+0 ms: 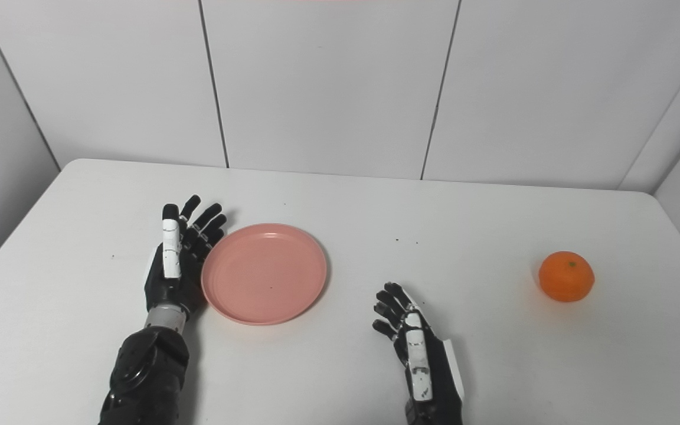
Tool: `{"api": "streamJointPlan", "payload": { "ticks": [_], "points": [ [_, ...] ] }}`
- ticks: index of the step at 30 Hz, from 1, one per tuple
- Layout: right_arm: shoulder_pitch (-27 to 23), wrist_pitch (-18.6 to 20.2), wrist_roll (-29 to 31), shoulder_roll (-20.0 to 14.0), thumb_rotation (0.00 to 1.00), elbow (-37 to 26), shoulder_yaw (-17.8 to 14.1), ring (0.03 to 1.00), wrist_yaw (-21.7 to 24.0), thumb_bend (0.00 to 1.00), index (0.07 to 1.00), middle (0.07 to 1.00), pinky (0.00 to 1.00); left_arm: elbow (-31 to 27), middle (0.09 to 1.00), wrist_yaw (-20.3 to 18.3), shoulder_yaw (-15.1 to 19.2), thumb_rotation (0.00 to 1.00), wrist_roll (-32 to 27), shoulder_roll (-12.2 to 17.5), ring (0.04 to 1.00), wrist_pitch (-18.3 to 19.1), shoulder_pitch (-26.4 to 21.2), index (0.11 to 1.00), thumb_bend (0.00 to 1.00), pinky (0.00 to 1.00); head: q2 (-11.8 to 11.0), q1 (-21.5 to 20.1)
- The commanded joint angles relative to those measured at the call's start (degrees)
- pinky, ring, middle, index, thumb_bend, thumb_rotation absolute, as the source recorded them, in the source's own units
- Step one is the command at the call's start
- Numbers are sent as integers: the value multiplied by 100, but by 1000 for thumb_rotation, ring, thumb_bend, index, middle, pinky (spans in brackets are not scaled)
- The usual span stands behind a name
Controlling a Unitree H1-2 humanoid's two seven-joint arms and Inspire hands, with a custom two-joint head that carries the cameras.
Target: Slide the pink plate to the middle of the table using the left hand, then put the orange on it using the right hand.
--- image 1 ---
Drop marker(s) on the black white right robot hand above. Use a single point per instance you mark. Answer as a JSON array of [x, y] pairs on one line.
[[425, 366]]

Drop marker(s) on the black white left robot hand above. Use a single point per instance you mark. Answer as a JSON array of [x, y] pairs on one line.
[[169, 277]]

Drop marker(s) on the pink round plate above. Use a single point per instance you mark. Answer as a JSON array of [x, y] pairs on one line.
[[264, 274]]

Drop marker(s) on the orange fruit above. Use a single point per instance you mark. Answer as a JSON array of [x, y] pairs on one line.
[[566, 277]]

